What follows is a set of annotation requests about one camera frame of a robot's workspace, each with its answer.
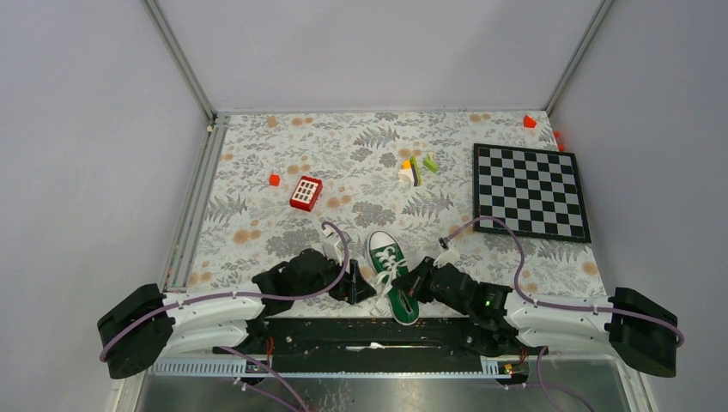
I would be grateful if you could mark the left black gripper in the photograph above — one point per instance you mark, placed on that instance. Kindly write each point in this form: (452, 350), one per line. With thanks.
(353, 288)

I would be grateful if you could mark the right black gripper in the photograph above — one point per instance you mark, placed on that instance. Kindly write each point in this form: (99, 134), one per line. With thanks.
(415, 280)

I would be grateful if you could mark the white shoelace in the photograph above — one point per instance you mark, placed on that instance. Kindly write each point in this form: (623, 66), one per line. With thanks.
(389, 263)

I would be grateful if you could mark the green white sneaker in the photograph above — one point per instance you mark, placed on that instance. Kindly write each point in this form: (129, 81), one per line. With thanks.
(407, 311)

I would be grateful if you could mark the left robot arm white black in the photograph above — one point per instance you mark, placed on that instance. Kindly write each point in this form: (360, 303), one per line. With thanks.
(149, 324)

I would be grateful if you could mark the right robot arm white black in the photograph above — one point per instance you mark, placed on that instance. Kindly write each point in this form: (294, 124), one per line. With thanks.
(640, 331)

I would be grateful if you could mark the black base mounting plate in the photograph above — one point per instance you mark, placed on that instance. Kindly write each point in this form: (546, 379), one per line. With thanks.
(379, 345)

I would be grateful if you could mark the red white brick block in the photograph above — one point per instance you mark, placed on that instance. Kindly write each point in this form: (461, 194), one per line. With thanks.
(306, 193)

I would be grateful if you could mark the floral patterned table mat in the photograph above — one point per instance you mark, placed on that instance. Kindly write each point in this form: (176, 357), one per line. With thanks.
(249, 225)

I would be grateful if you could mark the black white checkerboard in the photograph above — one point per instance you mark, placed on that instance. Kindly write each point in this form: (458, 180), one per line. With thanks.
(536, 193)

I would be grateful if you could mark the lime green block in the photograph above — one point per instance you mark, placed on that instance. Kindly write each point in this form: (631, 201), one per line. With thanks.
(430, 164)

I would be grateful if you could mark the red block far corner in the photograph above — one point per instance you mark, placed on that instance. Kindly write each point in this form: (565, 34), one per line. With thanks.
(529, 122)

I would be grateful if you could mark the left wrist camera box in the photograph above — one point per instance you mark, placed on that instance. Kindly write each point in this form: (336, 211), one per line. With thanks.
(332, 245)

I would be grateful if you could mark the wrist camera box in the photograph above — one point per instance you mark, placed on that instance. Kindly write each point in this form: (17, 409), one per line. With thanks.
(448, 255)
(332, 245)

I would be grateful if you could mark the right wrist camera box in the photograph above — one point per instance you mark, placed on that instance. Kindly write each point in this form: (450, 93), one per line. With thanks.
(448, 255)

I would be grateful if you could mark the aluminium frame rail front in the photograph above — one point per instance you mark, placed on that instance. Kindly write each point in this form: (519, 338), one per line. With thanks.
(219, 363)

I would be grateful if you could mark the red block at wall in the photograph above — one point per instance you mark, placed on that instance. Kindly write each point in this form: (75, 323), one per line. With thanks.
(558, 141)

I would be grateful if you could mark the right aluminium corner post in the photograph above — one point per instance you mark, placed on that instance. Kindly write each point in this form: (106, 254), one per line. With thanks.
(582, 47)

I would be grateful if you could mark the aluminium corner post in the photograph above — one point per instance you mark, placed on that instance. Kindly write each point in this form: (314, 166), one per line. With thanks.
(582, 47)
(169, 39)

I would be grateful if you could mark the left aluminium corner post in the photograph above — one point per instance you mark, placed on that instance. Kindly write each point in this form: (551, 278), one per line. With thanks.
(169, 39)

